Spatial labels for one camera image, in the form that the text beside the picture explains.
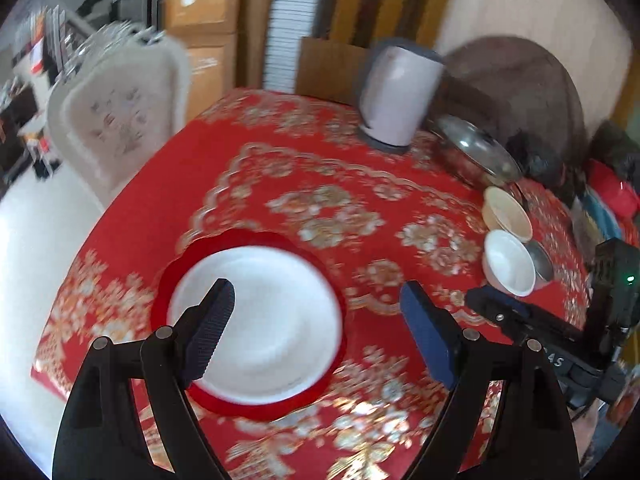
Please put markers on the grey kettle base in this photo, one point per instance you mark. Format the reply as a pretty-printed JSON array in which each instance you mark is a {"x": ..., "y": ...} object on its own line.
[{"x": 385, "y": 146}]

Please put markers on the small white bowl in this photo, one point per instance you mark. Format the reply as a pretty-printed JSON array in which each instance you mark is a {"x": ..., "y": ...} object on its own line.
[{"x": 507, "y": 260}]

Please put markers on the blue plastic package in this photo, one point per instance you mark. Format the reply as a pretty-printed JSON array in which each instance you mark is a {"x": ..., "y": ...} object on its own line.
[{"x": 595, "y": 220}]

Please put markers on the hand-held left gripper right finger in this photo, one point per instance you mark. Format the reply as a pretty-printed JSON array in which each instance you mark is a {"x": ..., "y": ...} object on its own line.
[{"x": 430, "y": 335}]

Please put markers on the large red plate gold lettering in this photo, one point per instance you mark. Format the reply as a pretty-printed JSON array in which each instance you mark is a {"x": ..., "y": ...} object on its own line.
[{"x": 220, "y": 240}]

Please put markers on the red floral tablecloth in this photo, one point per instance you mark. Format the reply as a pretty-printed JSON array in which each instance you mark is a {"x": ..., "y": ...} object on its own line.
[{"x": 310, "y": 170}]

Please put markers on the cardboard sheet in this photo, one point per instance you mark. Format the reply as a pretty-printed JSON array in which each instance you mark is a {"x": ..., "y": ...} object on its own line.
[{"x": 330, "y": 70}]

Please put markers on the red plastic basin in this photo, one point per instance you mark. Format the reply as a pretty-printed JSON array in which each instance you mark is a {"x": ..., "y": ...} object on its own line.
[{"x": 612, "y": 190}]

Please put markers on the glass pot lid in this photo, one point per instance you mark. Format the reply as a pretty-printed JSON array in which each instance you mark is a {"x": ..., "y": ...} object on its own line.
[{"x": 480, "y": 145}]

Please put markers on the white louvred door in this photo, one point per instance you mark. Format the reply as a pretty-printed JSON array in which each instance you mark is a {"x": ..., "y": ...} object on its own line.
[{"x": 295, "y": 25}]

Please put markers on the white ornate chair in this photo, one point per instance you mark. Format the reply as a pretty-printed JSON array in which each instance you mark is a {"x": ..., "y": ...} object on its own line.
[{"x": 120, "y": 120}]

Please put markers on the large white bowl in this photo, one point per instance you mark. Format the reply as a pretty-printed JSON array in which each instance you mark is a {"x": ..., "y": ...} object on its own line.
[{"x": 270, "y": 320}]

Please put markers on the short cardboard box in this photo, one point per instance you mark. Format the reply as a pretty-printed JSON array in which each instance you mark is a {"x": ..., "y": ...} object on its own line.
[{"x": 210, "y": 80}]

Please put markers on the round wooden tabletop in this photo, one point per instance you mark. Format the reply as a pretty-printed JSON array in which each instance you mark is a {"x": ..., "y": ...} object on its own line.
[{"x": 515, "y": 80}]

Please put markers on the metal bowl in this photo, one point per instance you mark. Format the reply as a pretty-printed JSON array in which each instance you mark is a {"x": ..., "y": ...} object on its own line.
[{"x": 542, "y": 265}]

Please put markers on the black plastic bag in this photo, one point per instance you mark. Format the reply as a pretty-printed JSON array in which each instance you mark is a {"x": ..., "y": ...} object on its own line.
[
  {"x": 615, "y": 145},
  {"x": 540, "y": 160}
]

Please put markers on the steel pot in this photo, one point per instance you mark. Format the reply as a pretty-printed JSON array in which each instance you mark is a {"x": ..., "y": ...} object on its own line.
[{"x": 460, "y": 167}]

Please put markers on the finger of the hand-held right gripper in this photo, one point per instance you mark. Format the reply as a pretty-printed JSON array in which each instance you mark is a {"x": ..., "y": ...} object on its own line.
[
  {"x": 510, "y": 327},
  {"x": 487, "y": 300}
]

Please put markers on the metal stair railing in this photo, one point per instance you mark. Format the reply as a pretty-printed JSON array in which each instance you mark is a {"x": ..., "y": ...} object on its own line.
[{"x": 130, "y": 0}]

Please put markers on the white electric kettle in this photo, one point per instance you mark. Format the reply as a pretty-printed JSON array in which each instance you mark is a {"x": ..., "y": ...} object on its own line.
[{"x": 400, "y": 90}]

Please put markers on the cream bowl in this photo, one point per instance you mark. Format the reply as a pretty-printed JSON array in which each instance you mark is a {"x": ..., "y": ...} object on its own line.
[{"x": 505, "y": 210}]

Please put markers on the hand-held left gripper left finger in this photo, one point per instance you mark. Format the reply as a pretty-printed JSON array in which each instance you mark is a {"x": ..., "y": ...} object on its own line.
[{"x": 212, "y": 330}]

